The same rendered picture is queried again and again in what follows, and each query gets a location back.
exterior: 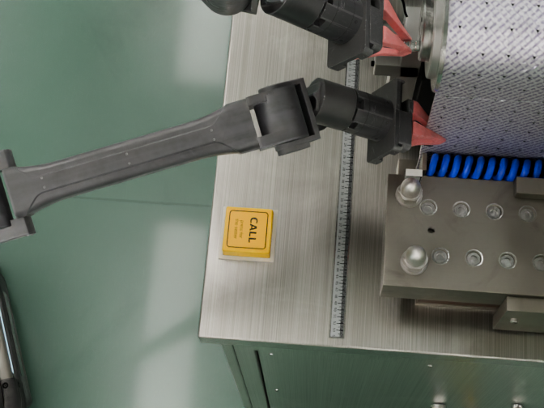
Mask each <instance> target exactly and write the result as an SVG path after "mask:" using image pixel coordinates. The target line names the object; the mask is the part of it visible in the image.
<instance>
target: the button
mask: <svg viewBox="0 0 544 408"><path fill-rule="evenodd" d="M273 219H274V212H273V210H271V209H258V208H246V207H233V206H227V208H226V215H225V224H224V232H223V247H222V250H223V254H224V255H230V256H242V257H265V258H269V257H270V248H271V238H272V228H273Z"/></svg>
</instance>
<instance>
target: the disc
mask: <svg viewBox="0 0 544 408"><path fill-rule="evenodd" d="M448 16H449V0H444V13H443V26H442V36H441V44H440V56H439V62H438V67H437V71H436V76H435V78H434V79H431V90H432V91H433V92H434V93H437V92H438V90H439V88H440V83H441V79H442V74H443V69H444V59H445V53H446V45H447V37H448Z"/></svg>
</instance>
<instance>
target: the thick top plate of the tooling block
mask: <svg viewBox="0 0 544 408"><path fill-rule="evenodd" d="M404 180H405V175H399V174H388V176H387V181H386V185H385V202H384V220H383V237H382V255H381V272H380V296H381V297H393V298H405V299H417V300H439V301H450V302H462V303H474V304H496V305H501V304H502V303H503V301H504V300H505V299H506V297H507V296H515V297H526V298H539V299H544V199H532V198H515V197H514V181H489V180H476V179H463V178H450V177H437V176H422V179H421V182H420V185H421V188H422V189H423V197H422V200H421V202H420V203H419V204H418V205H417V206H415V207H411V208H408V207H404V206H402V205H400V204H399V203H398V201H397V199H396V190H397V187H398V186H399V185H400V184H401V183H402V182H403V181H404ZM414 245H418V246H421V247H423V248H424V250H425V251H426V254H427V257H428V260H427V261H428V263H427V268H426V269H425V270H424V271H423V272H422V273H421V274H418V275H411V274H407V273H406V272H405V271H404V270H403V269H402V267H401V263H400V260H401V256H402V254H403V253H404V252H405V251H406V250H407V249H408V248H409V247H410V246H414Z"/></svg>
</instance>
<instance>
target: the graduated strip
mask: <svg viewBox="0 0 544 408"><path fill-rule="evenodd" d="M359 68H360V59H356V60H353V61H351V62H348V63H347V64H346V77H345V86H347V87H351V88H354V89H357V90H359ZM355 138H356V135H353V134H348V133H346V132H344V131H342V141H341V155H340V167H339V180H338V205H337V218H336V231H335V244H334V269H333V282H332V295H331V308H330V321H329V338H342V339H344V333H345V320H346V292H347V278H348V264H349V249H350V235H351V208H352V194H353V180H354V166H355Z"/></svg>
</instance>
